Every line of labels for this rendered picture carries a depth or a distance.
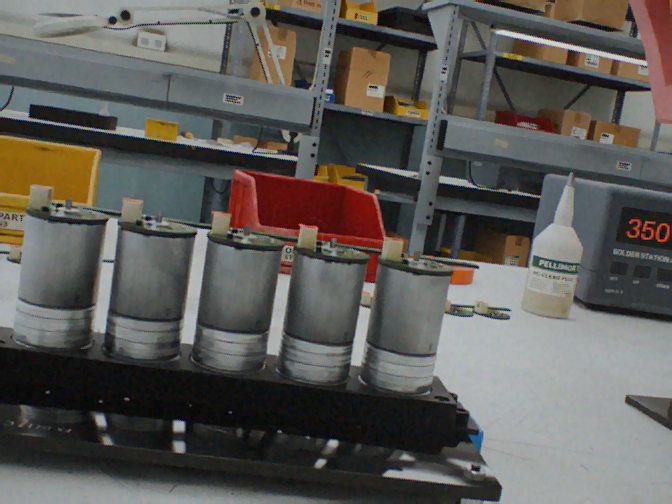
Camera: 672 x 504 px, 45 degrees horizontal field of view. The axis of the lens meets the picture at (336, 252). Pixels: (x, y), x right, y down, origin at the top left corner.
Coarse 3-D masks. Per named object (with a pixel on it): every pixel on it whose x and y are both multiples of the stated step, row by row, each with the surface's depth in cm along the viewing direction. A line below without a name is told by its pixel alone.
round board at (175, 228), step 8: (144, 216) 26; (152, 216) 26; (120, 224) 25; (128, 224) 25; (136, 224) 25; (144, 224) 25; (176, 224) 26; (144, 232) 24; (152, 232) 24; (160, 232) 24; (168, 232) 24; (176, 232) 24; (184, 232) 25; (192, 232) 25
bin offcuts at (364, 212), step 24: (240, 192) 62; (264, 192) 66; (288, 192) 66; (312, 192) 67; (336, 192) 67; (360, 192) 64; (240, 216) 61; (264, 216) 66; (288, 216) 67; (312, 216) 67; (336, 216) 68; (360, 216) 63; (360, 240) 56; (288, 264) 55
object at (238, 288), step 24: (216, 264) 25; (240, 264) 25; (264, 264) 25; (216, 288) 25; (240, 288) 25; (264, 288) 25; (216, 312) 25; (240, 312) 25; (264, 312) 25; (216, 336) 25; (240, 336) 25; (264, 336) 26; (192, 360) 26; (216, 360) 25; (240, 360) 25; (264, 360) 26
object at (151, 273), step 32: (160, 224) 25; (128, 256) 24; (160, 256) 24; (192, 256) 26; (128, 288) 25; (160, 288) 25; (128, 320) 25; (160, 320) 25; (128, 352) 25; (160, 352) 25
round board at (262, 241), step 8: (208, 232) 26; (232, 232) 26; (240, 232) 27; (216, 240) 25; (224, 240) 25; (232, 240) 25; (240, 240) 25; (256, 240) 26; (264, 240) 26; (272, 240) 26; (256, 248) 25; (264, 248) 25; (272, 248) 25; (280, 248) 25
